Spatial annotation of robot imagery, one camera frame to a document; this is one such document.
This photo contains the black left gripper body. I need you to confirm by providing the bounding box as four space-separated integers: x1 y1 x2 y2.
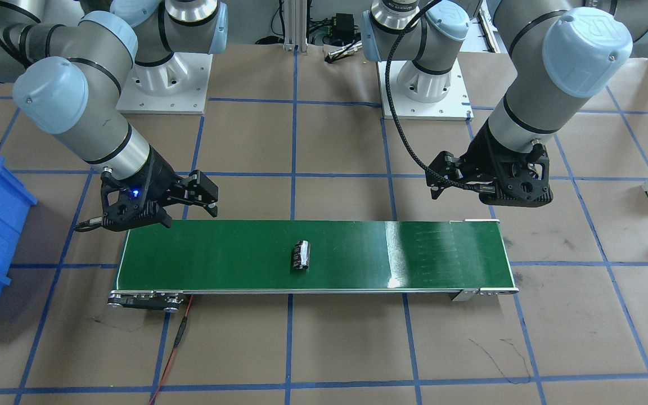
458 123 554 208

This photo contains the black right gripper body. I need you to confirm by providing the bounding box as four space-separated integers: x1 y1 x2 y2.
101 148 183 232

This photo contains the dark brown cylindrical capacitor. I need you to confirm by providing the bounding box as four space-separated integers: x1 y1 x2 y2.
291 240 311 270

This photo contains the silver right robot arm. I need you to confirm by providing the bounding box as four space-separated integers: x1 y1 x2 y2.
0 1 228 232

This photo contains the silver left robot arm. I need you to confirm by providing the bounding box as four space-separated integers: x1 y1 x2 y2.
362 1 648 208

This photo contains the green conveyor belt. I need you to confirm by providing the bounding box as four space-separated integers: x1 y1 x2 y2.
108 219 519 311

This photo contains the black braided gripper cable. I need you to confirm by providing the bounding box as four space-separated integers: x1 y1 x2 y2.
386 0 493 195

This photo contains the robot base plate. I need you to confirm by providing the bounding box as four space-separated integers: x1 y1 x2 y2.
389 59 474 120
116 53 213 115

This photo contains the red black sensor wire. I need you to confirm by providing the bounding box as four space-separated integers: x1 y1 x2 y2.
148 294 194 405

